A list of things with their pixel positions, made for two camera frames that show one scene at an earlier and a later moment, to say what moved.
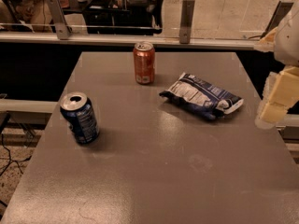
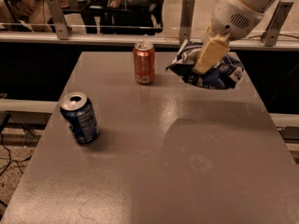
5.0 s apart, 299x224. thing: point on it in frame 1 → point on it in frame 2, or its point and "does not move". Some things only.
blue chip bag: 201,96 → 226,74
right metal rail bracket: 281,10 does not move
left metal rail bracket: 57,16 does not move
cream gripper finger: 267,43 → 232,16
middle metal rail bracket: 187,16 does not move
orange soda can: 144,63 does not move
